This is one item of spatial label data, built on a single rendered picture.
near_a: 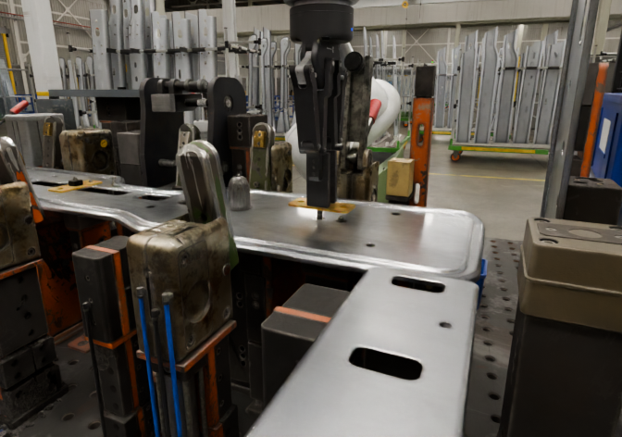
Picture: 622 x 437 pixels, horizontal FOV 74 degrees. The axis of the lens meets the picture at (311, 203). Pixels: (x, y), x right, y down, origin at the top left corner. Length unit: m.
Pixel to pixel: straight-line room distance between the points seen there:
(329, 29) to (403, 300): 0.30
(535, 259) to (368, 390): 0.16
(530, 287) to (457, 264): 0.10
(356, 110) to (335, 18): 0.21
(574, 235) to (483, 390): 0.46
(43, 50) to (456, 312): 4.45
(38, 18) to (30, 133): 3.53
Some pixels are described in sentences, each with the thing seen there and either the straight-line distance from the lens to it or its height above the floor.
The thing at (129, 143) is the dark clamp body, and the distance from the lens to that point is 0.96.
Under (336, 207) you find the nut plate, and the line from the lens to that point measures 0.53.
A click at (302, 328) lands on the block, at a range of 0.35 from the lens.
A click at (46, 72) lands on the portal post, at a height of 1.31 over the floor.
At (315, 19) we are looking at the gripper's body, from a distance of 0.50.
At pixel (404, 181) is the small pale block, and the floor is 1.04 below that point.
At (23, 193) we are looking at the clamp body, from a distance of 0.69.
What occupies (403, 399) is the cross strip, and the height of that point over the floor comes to 1.00.
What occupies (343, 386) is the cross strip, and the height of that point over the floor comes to 1.00.
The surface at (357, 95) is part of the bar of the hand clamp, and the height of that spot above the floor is 1.16.
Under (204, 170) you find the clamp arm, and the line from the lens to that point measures 0.40.
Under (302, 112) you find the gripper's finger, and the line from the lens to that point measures 0.48.
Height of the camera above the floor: 1.17
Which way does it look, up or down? 15 degrees down
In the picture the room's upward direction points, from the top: straight up
